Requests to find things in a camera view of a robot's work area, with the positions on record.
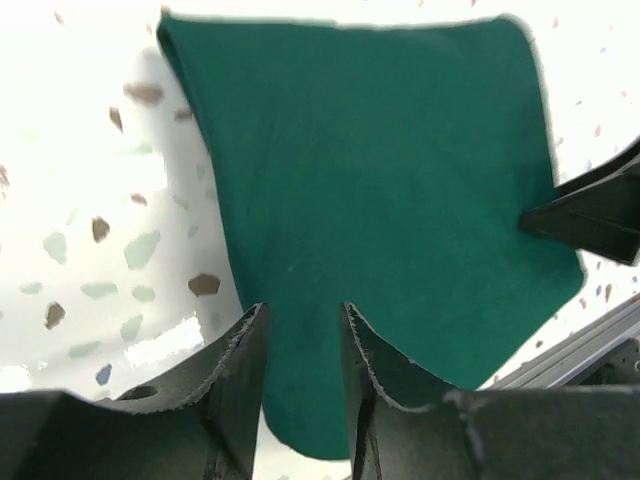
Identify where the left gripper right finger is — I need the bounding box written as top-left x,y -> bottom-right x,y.
341,303 -> 639,479

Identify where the aluminium front rail frame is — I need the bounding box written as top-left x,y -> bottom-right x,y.
490,296 -> 639,389

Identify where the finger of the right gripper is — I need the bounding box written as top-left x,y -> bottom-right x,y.
519,141 -> 639,264

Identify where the green surgical cloth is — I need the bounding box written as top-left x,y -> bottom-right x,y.
157,15 -> 583,460

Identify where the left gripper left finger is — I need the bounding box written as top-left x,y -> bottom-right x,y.
1,304 -> 270,480

